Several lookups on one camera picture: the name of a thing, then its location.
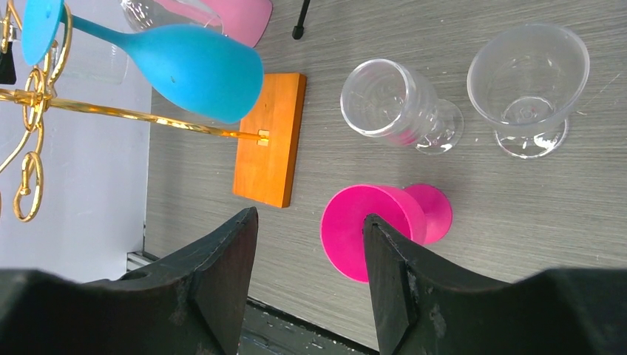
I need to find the gold wire glass rack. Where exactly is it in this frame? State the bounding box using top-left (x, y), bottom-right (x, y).
top-left (1, 1), bottom-right (266, 223)

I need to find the clear flute glass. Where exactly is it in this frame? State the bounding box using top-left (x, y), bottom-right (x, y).
top-left (339, 58), bottom-right (464, 155)

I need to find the light pink plastic glass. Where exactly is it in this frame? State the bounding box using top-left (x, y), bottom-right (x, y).
top-left (157, 0), bottom-right (273, 47)

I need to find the orange wooden rack base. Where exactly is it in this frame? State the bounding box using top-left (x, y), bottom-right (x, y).
top-left (232, 72), bottom-right (307, 208)

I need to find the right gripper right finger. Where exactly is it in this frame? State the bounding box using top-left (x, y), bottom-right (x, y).
top-left (363, 214), bottom-right (626, 354)

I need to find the blue plastic wine glass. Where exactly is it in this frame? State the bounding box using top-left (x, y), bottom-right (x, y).
top-left (22, 0), bottom-right (264, 124)

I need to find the black yellow tripod stand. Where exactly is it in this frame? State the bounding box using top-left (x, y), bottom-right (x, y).
top-left (291, 0), bottom-right (311, 40)

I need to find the magenta plastic wine glass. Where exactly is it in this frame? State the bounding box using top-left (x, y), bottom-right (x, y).
top-left (320, 183), bottom-right (454, 285)

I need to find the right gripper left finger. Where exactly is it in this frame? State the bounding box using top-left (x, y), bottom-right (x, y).
top-left (1, 207), bottom-right (258, 354)

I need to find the clear wine glass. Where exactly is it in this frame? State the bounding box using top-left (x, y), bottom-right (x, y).
top-left (467, 23), bottom-right (590, 160)

